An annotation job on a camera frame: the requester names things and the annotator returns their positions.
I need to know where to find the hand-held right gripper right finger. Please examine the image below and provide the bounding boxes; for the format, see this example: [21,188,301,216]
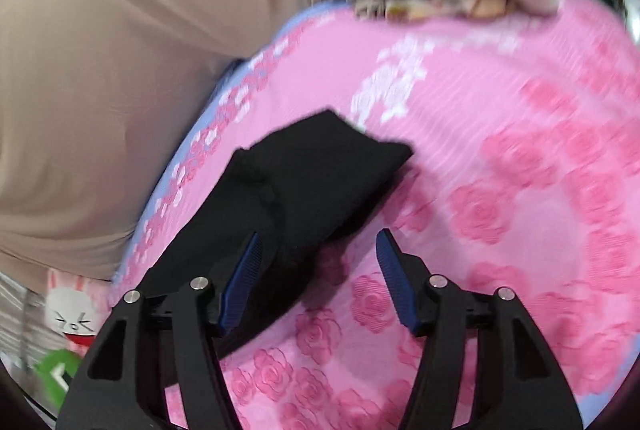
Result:
[375,229,585,430]

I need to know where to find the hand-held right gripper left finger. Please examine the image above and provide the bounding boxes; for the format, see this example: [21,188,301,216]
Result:
[55,231,263,430]

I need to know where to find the pink floral blanket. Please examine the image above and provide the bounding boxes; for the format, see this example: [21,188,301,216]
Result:
[110,0,640,430]

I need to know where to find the green plastic item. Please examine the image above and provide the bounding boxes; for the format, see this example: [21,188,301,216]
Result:
[32,349,83,403]

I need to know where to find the black pants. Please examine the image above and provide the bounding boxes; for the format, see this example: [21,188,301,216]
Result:
[142,110,415,361]

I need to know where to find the cartoon rabbit pillow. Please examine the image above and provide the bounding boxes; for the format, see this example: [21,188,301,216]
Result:
[42,269,115,353]

